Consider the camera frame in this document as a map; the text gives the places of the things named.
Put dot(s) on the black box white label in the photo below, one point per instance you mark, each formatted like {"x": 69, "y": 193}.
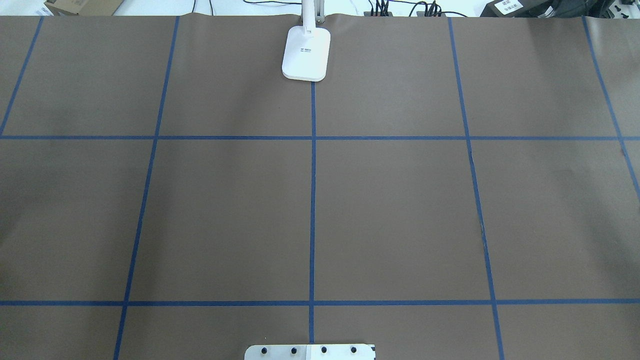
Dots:
{"x": 515, "y": 8}

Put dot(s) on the white desk lamp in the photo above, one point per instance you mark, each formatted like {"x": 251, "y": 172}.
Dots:
{"x": 307, "y": 47}

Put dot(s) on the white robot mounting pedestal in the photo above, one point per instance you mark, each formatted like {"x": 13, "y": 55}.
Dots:
{"x": 310, "y": 352}

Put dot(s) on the brown cardboard box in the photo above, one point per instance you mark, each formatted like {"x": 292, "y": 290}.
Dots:
{"x": 83, "y": 7}

